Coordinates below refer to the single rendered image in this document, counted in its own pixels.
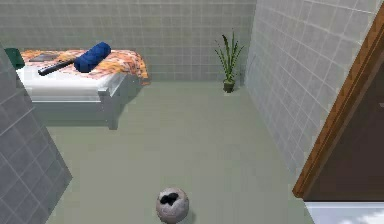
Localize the dark green cushion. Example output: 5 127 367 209
3 47 26 70

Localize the white bed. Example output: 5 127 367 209
15 49 149 131

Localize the grey damaged basketball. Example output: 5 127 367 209
155 186 190 224

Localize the green potted house plant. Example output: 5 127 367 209
214 30 245 94

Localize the grey flat book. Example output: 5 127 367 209
28 53 61 63

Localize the black baseball bat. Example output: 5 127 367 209
37 57 78 77

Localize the blue pillow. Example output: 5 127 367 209
73 41 112 74

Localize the orange patterned blanket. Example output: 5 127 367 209
20 49 150 86

